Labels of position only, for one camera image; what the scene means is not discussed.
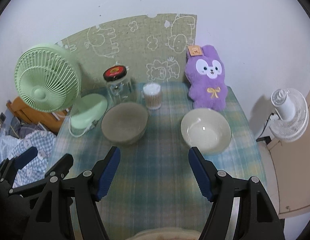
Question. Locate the green cartoon wall mat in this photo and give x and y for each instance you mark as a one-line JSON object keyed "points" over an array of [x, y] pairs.
{"points": [[151, 48]]}

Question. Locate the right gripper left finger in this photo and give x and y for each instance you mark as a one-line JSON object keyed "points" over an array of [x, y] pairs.
{"points": [[91, 189]]}

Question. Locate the cotton swab container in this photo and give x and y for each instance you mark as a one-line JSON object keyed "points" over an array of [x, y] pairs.
{"points": [[152, 93]]}

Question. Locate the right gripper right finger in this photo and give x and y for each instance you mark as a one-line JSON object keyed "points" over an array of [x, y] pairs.
{"points": [[257, 218]]}

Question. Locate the wall outlet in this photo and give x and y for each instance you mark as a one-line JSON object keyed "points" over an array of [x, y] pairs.
{"points": [[2, 120]]}

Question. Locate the purple plush bunny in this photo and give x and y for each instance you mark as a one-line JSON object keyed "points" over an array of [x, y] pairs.
{"points": [[206, 74]]}

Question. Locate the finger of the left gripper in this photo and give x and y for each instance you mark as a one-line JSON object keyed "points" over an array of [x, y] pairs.
{"points": [[61, 168], [23, 159]]}

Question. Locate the white floor fan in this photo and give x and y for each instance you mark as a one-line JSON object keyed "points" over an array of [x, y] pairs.
{"points": [[291, 115]]}

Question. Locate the wooden bed headboard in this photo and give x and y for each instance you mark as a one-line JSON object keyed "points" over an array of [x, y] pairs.
{"points": [[52, 121]]}

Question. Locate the plaid tablecloth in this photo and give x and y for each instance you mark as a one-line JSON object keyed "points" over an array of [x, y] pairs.
{"points": [[154, 186]]}

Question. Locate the beige door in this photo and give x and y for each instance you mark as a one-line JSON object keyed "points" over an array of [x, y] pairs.
{"points": [[292, 164]]}

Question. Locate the glass jar black lid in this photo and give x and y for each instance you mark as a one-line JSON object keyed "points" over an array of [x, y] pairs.
{"points": [[118, 84]]}

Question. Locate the olive green bowl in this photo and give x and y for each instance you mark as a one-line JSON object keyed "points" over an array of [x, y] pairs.
{"points": [[125, 123]]}

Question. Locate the green desk fan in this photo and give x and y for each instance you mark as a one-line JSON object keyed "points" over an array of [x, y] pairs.
{"points": [[48, 79]]}

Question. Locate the cream plate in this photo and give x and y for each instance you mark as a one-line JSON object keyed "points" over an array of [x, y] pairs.
{"points": [[167, 233]]}

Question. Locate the blue checkered blanket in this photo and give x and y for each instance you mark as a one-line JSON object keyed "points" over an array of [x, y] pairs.
{"points": [[35, 170]]}

